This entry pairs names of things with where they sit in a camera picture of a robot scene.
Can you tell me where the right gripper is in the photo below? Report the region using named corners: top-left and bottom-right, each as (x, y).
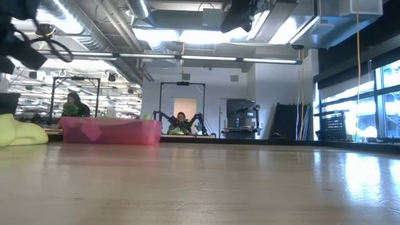
top-left (220, 0), bottom-right (262, 34)

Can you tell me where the yellow microfiber towel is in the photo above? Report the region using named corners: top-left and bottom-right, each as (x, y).
top-left (0, 113), bottom-right (49, 148)

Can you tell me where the grey ceiling box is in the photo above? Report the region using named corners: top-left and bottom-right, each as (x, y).
top-left (202, 7), bottom-right (224, 28)

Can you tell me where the pale door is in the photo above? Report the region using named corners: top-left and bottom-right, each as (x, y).
top-left (173, 97), bottom-right (198, 121)

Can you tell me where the person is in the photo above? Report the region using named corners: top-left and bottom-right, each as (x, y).
top-left (167, 111), bottom-right (194, 136)
top-left (61, 91), bottom-right (91, 118)

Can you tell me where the black mesh crate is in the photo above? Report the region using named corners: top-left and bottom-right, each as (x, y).
top-left (317, 111), bottom-right (348, 142)

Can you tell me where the pink plastic bin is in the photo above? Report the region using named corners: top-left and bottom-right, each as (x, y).
top-left (59, 116), bottom-right (163, 146)

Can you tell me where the black square object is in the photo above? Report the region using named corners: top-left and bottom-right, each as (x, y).
top-left (0, 92), bottom-right (21, 115)

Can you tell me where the silver ventilation duct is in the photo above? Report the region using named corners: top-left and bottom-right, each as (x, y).
top-left (126, 0), bottom-right (151, 20)

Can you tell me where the black gantry frame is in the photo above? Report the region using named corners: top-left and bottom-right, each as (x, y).
top-left (49, 76), bottom-right (101, 124)
top-left (158, 81), bottom-right (206, 136)

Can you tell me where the black aluminium table frame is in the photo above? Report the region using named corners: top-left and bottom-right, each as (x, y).
top-left (159, 134), bottom-right (400, 154)

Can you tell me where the corrugated ventilation duct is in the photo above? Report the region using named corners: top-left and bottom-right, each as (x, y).
top-left (39, 0), bottom-right (144, 85)

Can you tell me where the yellow hanging cable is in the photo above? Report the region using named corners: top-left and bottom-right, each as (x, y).
top-left (355, 0), bottom-right (361, 142)

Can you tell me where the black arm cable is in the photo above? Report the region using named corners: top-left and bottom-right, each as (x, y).
top-left (12, 18), bottom-right (74, 63)

